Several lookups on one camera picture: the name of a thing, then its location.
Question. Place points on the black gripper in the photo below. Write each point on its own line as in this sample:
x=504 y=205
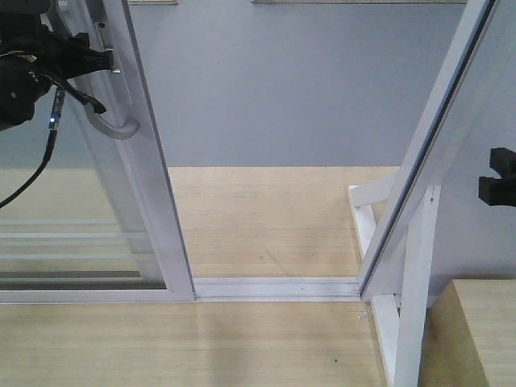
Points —
x=63 y=57

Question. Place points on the grey door handle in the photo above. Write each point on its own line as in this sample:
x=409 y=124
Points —
x=130 y=126

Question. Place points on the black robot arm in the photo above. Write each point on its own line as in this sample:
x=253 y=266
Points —
x=20 y=86

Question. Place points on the light wooden platform board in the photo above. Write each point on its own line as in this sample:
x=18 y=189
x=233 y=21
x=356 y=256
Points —
x=273 y=261

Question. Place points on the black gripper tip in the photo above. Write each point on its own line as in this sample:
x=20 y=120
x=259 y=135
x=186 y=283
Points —
x=499 y=191

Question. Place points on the light wooden box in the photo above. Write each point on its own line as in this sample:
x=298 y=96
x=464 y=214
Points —
x=470 y=335

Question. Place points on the white fixed door frame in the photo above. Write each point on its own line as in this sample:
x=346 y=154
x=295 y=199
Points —
x=260 y=83

